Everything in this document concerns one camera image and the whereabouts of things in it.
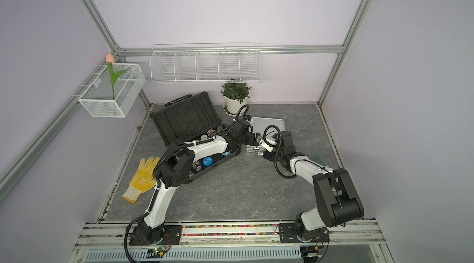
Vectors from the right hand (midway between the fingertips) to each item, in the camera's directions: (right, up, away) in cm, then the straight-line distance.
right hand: (271, 140), depth 94 cm
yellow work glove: (-63, -19, -5) cm, 66 cm away
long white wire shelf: (-35, +41, +5) cm, 54 cm away
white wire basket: (-73, +19, -20) cm, 78 cm away
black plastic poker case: (-46, +10, +7) cm, 48 cm away
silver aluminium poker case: (-8, +8, -15) cm, 18 cm away
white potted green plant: (-19, +23, +8) cm, 31 cm away
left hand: (-8, +2, +4) cm, 9 cm away
